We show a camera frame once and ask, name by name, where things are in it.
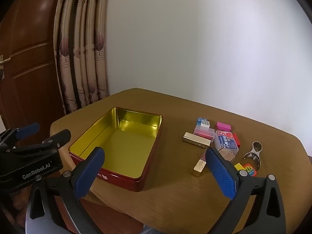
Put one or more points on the yellow block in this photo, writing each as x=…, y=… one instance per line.
x=238, y=167

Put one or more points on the clear box with red insert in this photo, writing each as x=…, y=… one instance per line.
x=204, y=132

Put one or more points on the beige patterned curtain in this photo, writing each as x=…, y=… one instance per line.
x=80, y=53

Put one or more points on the silver nail clipper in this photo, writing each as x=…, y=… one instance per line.
x=254, y=154

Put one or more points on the orange colourful eraser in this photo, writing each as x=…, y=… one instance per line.
x=250, y=170

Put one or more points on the red tin box gold inside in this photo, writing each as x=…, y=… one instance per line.
x=126, y=146

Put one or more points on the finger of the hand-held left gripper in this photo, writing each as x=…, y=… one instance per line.
x=57, y=138
x=28, y=129

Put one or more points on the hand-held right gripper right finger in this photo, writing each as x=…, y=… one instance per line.
x=221, y=175

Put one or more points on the black white zigzag eraser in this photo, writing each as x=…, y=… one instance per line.
x=205, y=123

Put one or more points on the pink eraser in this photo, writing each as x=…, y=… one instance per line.
x=223, y=126

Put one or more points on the clear box with blue label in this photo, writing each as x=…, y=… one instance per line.
x=225, y=142

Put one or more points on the red plastic block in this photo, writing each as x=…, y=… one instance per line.
x=237, y=140

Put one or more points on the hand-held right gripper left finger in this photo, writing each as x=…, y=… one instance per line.
x=89, y=173

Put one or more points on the brown wooden door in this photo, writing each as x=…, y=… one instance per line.
x=29, y=53

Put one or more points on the small gold block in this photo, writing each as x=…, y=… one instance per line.
x=199, y=167

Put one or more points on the gold rectangular lighter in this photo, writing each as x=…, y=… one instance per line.
x=196, y=140

